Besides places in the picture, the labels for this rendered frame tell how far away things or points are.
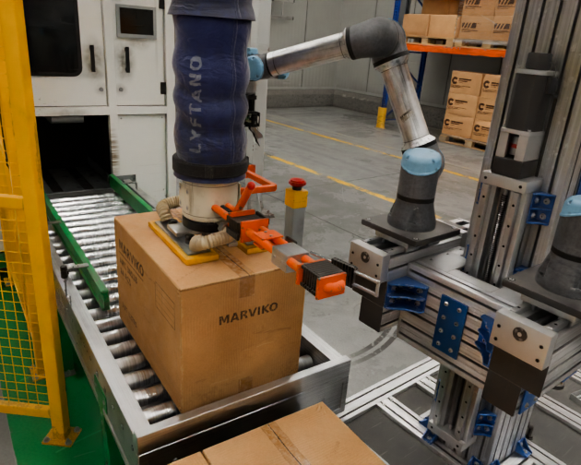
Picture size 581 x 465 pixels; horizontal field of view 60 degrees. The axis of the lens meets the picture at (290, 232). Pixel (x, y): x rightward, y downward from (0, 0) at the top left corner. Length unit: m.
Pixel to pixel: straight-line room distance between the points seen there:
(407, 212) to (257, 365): 0.65
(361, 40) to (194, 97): 0.51
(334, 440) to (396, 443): 0.57
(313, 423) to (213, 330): 0.39
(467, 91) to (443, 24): 1.25
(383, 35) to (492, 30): 7.61
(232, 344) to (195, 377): 0.14
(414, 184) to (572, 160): 0.41
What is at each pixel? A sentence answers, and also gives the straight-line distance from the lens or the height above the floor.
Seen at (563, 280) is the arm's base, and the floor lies 1.07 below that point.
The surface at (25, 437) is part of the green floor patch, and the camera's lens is 2.42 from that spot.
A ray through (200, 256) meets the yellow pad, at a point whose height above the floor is 0.97.
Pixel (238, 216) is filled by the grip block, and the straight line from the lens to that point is 1.40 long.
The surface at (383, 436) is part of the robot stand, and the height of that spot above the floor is 0.21.
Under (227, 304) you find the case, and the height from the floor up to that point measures 0.87.
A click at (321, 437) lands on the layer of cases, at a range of 1.50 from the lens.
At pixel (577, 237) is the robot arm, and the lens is 1.34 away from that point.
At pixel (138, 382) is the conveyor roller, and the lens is 1.71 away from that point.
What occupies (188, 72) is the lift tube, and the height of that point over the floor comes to 1.46.
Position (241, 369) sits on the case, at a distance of 1.55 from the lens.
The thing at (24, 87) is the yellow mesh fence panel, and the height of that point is 1.37.
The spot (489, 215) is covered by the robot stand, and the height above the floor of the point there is 1.13.
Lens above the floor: 1.57
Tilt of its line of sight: 21 degrees down
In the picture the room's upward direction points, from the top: 4 degrees clockwise
